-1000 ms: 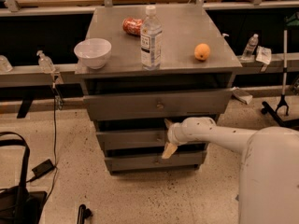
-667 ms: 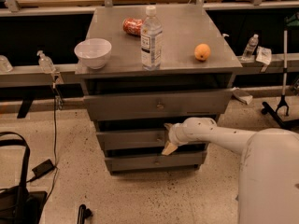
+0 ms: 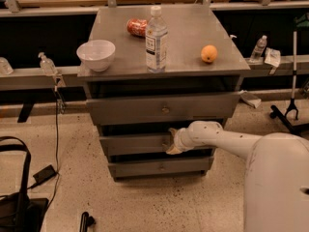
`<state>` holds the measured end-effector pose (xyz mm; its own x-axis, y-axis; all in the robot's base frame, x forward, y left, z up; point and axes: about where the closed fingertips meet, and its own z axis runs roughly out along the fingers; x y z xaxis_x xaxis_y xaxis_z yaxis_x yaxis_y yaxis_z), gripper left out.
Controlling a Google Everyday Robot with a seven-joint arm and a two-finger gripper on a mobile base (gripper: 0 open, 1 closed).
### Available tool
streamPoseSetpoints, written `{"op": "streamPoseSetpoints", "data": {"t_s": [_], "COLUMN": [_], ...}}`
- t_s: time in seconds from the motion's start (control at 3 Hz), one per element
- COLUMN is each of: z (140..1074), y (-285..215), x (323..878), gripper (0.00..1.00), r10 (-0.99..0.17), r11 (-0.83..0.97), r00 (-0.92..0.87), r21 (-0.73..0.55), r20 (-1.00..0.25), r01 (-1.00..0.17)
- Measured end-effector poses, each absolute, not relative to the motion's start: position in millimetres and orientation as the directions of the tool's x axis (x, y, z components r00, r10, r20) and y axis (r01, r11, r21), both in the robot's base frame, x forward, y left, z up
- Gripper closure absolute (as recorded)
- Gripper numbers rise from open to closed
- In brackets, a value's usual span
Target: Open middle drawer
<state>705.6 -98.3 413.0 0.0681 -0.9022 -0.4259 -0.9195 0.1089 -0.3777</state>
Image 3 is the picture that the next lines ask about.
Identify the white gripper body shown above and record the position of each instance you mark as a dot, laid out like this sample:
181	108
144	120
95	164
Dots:
180	139

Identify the grey drawer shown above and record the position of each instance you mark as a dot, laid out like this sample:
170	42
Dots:
131	144
159	167
167	108

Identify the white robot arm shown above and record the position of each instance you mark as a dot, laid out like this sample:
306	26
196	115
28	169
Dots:
276	178

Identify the grey bottom drawer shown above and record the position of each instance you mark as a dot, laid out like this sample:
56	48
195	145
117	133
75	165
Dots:
159	167

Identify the grey top drawer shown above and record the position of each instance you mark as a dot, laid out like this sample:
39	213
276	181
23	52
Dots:
167	108

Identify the grey drawer cabinet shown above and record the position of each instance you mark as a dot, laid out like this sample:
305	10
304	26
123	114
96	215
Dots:
190	28

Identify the grey box on floor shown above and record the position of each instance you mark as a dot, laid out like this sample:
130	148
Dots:
250	99

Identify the orange fruit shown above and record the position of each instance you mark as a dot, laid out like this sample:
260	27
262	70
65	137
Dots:
209	53

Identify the clear water bottle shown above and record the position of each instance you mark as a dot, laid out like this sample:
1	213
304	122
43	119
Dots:
156	41

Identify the white bowl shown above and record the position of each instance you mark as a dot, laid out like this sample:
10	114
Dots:
96	55

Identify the small background water bottle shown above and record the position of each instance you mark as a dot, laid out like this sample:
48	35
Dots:
258	49

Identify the red soda can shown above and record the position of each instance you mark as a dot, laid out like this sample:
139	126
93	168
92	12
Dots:
137	27

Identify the black stand base leg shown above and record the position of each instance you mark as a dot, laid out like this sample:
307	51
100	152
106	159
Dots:
296	130

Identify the black white stand pole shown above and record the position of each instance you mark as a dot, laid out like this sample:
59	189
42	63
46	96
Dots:
300	23

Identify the white crumpled packet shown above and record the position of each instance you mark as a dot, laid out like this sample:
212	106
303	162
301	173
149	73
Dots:
273	57

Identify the black power adapter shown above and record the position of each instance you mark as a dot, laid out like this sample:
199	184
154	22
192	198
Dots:
45	174

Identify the clear sanitizer pump bottle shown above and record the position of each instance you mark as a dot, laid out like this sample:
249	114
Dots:
47	65

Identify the clear container at left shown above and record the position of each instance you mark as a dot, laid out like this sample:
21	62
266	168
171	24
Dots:
5	66

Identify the black bag with strap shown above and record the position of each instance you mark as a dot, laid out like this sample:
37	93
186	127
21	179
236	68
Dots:
19	213

